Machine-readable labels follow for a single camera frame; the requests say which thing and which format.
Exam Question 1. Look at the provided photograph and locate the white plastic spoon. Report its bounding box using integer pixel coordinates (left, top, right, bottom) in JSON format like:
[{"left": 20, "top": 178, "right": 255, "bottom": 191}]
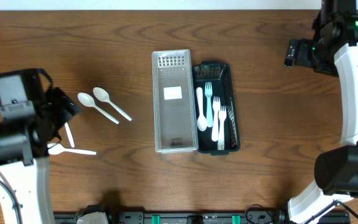
[
  {"left": 65, "top": 123, "right": 75, "bottom": 148},
  {"left": 93, "top": 87, "right": 132, "bottom": 121},
  {"left": 77, "top": 93, "right": 119, "bottom": 124},
  {"left": 196, "top": 87, "right": 208, "bottom": 131},
  {"left": 47, "top": 143, "right": 97, "bottom": 156}
]

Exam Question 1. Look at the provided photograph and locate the white plastic fork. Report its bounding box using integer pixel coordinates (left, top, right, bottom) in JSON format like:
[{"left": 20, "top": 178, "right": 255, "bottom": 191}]
[
  {"left": 211, "top": 96, "right": 221, "bottom": 142},
  {"left": 218, "top": 106, "right": 227, "bottom": 151}
]

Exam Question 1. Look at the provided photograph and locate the white plastic utensil handle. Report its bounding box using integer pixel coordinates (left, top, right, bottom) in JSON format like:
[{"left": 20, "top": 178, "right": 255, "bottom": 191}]
[{"left": 204, "top": 82, "right": 213, "bottom": 128}]

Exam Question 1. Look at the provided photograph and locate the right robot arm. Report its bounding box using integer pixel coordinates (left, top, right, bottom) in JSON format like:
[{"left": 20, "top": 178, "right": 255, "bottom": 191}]
[{"left": 284, "top": 10, "right": 358, "bottom": 223}]

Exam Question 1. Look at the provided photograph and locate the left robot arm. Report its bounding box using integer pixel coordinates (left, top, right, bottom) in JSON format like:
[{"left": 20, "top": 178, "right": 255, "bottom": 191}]
[{"left": 0, "top": 88, "right": 80, "bottom": 223}]

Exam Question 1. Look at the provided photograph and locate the clear plastic basket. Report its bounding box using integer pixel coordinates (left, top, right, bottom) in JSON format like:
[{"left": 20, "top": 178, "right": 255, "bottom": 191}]
[{"left": 152, "top": 49, "right": 198, "bottom": 154}]

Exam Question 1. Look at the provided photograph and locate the black rail with clamps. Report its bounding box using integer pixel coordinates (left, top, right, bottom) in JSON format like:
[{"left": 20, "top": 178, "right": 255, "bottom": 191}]
[{"left": 53, "top": 203, "right": 351, "bottom": 224}]

